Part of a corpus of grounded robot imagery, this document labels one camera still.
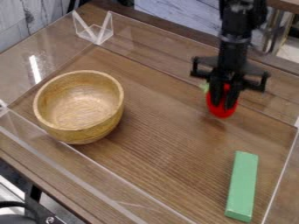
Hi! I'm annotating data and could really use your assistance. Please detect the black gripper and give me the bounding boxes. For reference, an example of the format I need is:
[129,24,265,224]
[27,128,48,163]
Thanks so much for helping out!
[191,56,271,109]

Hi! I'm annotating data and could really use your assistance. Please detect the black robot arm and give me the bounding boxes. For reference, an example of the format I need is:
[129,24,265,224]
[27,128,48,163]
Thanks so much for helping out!
[191,0,270,111]

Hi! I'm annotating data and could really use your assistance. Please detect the wooden bowl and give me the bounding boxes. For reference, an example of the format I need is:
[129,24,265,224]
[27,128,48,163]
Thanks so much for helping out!
[32,70,125,144]

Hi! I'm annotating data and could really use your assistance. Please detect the green rectangular block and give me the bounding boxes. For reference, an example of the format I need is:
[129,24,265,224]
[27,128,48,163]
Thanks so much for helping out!
[225,150,259,223]

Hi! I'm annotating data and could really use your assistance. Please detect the clear acrylic corner bracket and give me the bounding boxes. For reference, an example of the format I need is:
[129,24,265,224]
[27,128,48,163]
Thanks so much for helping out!
[71,11,114,46]

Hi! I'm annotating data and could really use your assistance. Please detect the clear acrylic tray wall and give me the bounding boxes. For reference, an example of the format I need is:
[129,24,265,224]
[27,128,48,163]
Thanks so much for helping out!
[0,100,197,224]

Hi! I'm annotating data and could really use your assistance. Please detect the black cable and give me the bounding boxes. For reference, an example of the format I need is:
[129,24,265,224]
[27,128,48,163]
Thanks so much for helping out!
[0,198,69,224]

